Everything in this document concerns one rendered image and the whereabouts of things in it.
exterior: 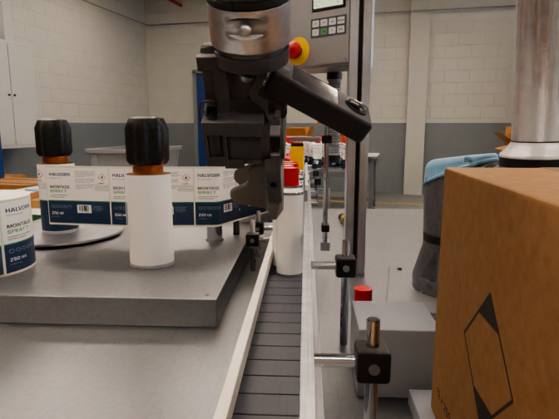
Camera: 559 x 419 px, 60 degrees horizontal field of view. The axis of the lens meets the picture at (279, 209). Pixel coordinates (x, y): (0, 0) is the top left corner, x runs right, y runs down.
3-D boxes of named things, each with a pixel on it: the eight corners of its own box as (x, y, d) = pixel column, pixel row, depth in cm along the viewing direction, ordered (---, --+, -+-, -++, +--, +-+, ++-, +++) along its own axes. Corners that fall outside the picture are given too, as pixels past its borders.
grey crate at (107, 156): (131, 175, 355) (130, 145, 351) (184, 176, 347) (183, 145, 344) (85, 185, 297) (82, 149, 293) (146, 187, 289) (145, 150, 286)
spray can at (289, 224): (279, 268, 97) (279, 165, 94) (305, 271, 96) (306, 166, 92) (273, 276, 92) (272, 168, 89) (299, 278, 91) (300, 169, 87)
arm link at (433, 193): (450, 220, 92) (452, 148, 90) (519, 233, 81) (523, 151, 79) (407, 230, 86) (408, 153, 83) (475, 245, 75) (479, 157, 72)
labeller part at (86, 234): (36, 223, 143) (35, 219, 143) (140, 224, 142) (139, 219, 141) (-38, 248, 113) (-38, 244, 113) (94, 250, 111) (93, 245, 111)
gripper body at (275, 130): (218, 135, 57) (205, 32, 49) (291, 135, 57) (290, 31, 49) (207, 174, 51) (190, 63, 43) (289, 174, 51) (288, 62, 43)
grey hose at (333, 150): (324, 160, 121) (326, 73, 117) (339, 160, 121) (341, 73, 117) (325, 161, 118) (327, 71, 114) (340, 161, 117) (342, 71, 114)
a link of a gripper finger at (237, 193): (235, 217, 60) (228, 153, 54) (284, 217, 59) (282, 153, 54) (232, 234, 57) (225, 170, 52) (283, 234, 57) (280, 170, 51)
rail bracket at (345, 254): (305, 338, 77) (306, 237, 74) (352, 340, 77) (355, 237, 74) (305, 348, 74) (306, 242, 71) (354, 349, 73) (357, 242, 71)
